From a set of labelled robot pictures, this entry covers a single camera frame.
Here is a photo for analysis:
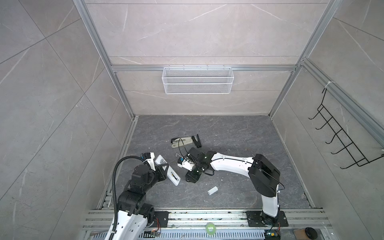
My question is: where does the white remote control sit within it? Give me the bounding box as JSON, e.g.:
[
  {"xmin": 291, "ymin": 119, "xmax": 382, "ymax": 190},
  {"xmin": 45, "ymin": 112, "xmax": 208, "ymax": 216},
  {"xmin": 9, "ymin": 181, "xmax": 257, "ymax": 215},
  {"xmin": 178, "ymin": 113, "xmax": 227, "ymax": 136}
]
[{"xmin": 154, "ymin": 155, "xmax": 181, "ymax": 186}]

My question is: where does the white remote battery cover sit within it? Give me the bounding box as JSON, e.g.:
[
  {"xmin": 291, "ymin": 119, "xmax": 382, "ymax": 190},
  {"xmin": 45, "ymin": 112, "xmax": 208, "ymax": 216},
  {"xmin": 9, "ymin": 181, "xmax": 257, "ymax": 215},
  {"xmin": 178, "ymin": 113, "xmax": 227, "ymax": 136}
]
[{"xmin": 207, "ymin": 187, "xmax": 219, "ymax": 196}]

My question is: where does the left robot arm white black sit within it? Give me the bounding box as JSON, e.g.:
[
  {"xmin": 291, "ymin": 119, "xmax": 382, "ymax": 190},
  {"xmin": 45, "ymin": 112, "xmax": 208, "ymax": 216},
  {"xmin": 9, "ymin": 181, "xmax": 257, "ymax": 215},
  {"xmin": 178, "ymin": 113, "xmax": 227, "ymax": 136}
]
[{"xmin": 109, "ymin": 161, "xmax": 169, "ymax": 240}]

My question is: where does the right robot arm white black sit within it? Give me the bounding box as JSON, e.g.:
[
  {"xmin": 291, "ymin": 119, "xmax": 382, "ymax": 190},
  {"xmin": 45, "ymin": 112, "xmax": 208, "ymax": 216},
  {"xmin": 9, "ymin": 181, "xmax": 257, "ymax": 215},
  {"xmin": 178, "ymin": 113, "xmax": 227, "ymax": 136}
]
[{"xmin": 178, "ymin": 148, "xmax": 284, "ymax": 227}]

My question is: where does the grey black stapler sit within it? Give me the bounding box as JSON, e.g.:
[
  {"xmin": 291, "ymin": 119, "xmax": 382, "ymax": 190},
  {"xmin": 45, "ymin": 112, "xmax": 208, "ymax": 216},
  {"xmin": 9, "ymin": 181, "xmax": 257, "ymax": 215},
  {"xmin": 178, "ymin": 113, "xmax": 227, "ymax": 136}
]
[{"xmin": 171, "ymin": 134, "xmax": 202, "ymax": 148}]

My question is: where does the green round sticker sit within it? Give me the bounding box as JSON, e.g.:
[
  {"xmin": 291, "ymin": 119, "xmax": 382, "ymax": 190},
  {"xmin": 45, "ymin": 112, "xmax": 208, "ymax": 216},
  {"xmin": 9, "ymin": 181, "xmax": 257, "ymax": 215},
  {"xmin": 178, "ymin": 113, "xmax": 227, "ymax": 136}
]
[{"xmin": 206, "ymin": 223, "xmax": 217, "ymax": 236}]

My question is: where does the black round cap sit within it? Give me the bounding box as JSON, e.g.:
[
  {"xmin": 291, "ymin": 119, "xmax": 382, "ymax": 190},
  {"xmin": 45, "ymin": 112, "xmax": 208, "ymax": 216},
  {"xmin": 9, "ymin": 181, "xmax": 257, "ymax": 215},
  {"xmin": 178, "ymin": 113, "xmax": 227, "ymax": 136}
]
[{"xmin": 304, "ymin": 227, "xmax": 319, "ymax": 240}]

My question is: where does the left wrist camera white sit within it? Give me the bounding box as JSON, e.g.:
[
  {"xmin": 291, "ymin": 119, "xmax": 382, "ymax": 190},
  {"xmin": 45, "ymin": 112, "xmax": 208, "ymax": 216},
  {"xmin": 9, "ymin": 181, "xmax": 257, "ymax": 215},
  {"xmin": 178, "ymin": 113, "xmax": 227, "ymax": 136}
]
[{"xmin": 141, "ymin": 152, "xmax": 156, "ymax": 171}]

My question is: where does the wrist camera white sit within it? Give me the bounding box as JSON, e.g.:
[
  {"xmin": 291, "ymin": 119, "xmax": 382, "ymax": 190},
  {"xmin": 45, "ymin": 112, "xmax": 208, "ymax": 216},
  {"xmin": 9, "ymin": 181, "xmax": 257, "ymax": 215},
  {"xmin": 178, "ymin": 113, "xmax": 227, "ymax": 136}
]
[
  {"xmin": 141, "ymin": 152, "xmax": 156, "ymax": 171},
  {"xmin": 177, "ymin": 157, "xmax": 195, "ymax": 171}
]

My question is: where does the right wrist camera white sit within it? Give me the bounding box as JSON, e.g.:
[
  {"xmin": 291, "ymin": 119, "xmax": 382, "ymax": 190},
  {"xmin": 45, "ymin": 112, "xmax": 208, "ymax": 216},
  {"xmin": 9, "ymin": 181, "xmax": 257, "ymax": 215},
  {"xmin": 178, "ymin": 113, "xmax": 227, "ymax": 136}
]
[{"xmin": 177, "ymin": 157, "xmax": 195, "ymax": 171}]

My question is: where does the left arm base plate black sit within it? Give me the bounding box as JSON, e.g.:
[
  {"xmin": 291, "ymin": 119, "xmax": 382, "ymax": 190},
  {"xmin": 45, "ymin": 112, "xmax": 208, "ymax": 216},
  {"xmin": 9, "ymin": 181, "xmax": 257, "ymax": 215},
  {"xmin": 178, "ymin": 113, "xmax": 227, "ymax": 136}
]
[{"xmin": 147, "ymin": 211, "xmax": 170, "ymax": 228}]

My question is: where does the black corrugated cable conduit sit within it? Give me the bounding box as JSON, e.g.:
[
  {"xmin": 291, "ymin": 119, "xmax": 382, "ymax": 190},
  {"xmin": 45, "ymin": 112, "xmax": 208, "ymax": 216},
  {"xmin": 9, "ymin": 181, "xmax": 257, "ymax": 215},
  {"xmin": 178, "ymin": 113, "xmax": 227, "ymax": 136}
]
[{"xmin": 108, "ymin": 155, "xmax": 145, "ymax": 240}]

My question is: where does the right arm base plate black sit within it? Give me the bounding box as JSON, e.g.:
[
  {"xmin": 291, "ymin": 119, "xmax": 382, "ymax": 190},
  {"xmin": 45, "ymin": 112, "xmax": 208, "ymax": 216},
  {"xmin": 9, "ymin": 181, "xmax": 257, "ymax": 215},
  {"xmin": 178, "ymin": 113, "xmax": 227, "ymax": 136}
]
[{"xmin": 246, "ymin": 211, "xmax": 289, "ymax": 227}]

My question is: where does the white wire mesh basket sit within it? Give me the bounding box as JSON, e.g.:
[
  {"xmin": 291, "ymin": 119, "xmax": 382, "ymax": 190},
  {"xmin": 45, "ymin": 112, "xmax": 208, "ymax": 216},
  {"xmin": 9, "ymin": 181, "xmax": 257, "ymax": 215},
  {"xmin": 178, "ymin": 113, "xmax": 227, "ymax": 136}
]
[{"xmin": 162, "ymin": 67, "xmax": 235, "ymax": 95}]

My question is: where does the black wire hook rack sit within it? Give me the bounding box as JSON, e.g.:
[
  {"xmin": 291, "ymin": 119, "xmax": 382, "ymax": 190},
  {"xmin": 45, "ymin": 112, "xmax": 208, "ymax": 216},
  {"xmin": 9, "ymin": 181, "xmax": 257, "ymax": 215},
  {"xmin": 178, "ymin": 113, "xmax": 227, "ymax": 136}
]
[{"xmin": 308, "ymin": 88, "xmax": 384, "ymax": 170}]

